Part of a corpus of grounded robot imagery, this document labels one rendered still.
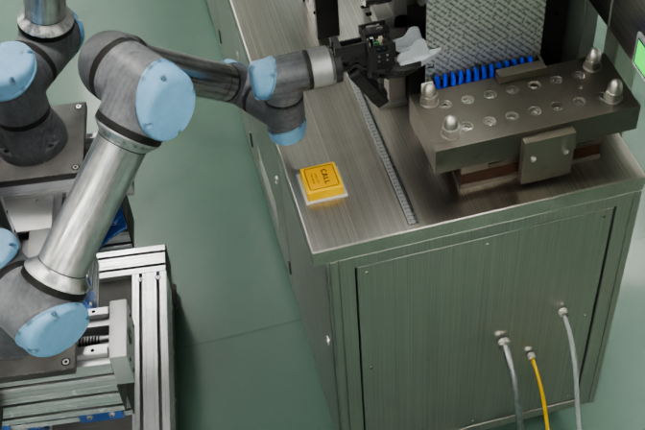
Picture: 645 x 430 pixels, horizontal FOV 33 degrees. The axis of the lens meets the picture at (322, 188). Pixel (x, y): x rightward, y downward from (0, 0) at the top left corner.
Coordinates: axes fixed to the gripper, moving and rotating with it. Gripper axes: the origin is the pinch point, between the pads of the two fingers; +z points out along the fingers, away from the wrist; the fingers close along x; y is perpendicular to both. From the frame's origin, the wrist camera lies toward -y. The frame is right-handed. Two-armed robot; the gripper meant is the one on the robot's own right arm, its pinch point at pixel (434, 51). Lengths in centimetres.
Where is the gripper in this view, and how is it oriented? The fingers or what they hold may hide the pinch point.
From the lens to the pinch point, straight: 211.3
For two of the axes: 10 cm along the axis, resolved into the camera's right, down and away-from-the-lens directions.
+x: -2.5, -7.0, 6.7
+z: 9.7, -2.2, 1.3
